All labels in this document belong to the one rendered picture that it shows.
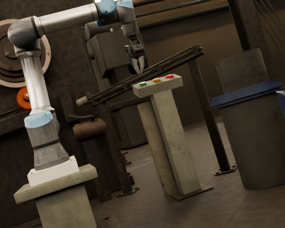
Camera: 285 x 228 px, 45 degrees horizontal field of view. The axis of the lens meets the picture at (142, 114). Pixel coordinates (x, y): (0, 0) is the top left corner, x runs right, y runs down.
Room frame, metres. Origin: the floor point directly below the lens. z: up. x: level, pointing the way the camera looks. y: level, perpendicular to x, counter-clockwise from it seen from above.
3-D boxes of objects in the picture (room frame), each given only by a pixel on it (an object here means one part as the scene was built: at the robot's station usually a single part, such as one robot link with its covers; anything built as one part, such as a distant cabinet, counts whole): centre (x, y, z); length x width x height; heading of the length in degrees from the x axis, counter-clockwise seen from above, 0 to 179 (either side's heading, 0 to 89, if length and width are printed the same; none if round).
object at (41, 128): (1.48, 0.43, 0.52); 0.13 x 0.12 x 0.14; 8
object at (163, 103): (1.78, -0.12, 0.31); 0.24 x 0.16 x 0.62; 103
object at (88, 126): (2.28, 0.36, 0.27); 0.22 x 0.13 x 0.53; 103
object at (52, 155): (1.48, 0.43, 0.40); 0.15 x 0.15 x 0.10
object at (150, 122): (1.92, -0.05, 0.26); 0.12 x 0.12 x 0.52
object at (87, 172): (1.49, 0.43, 0.28); 0.32 x 0.32 x 0.04; 13
